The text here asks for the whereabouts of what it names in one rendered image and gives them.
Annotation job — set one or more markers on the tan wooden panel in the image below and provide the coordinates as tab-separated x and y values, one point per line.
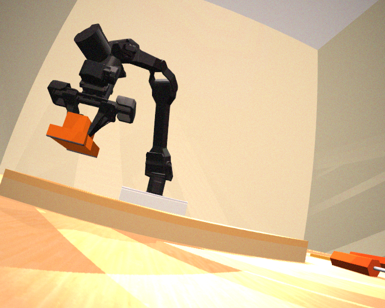
137	219

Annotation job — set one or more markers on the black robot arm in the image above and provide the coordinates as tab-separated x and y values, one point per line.
104	67

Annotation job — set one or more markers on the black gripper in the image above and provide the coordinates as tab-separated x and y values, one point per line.
63	95

